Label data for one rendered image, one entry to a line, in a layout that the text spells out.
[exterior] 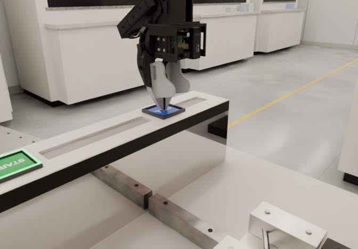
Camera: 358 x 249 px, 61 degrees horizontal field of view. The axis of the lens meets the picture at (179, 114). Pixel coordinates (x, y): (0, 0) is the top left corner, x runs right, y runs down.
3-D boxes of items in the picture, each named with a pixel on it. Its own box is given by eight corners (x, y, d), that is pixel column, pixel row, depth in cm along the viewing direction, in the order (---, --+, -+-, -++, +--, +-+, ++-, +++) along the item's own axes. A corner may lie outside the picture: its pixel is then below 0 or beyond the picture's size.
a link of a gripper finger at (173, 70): (182, 116, 51) (182, 62, 48) (158, 107, 55) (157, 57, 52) (194, 111, 54) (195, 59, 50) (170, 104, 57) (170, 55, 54)
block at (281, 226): (323, 249, 35) (328, 229, 34) (312, 267, 33) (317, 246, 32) (261, 217, 40) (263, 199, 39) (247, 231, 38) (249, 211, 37)
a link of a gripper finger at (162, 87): (170, 121, 49) (169, 65, 46) (145, 112, 53) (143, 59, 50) (182, 116, 51) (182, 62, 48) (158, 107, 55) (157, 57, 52)
